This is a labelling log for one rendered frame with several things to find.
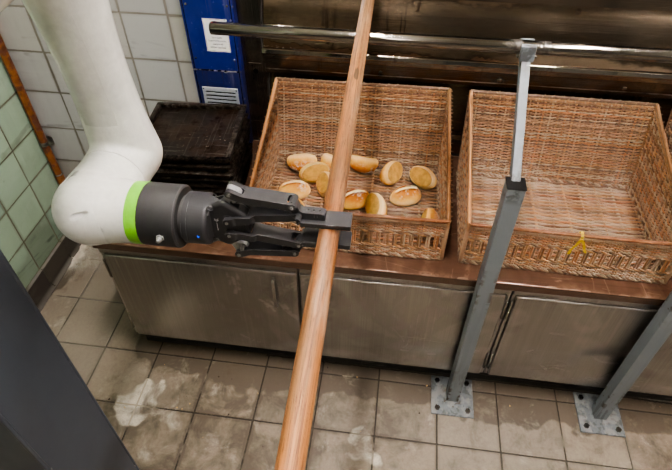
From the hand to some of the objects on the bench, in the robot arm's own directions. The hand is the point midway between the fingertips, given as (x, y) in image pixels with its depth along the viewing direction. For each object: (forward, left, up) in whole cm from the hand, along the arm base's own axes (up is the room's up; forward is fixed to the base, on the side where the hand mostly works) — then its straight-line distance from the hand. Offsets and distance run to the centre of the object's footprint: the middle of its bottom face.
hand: (327, 229), depth 77 cm
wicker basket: (+62, +69, -60) cm, 110 cm away
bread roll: (+5, +84, -58) cm, 102 cm away
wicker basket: (+2, +73, -60) cm, 95 cm away
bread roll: (-15, +87, -59) cm, 106 cm away
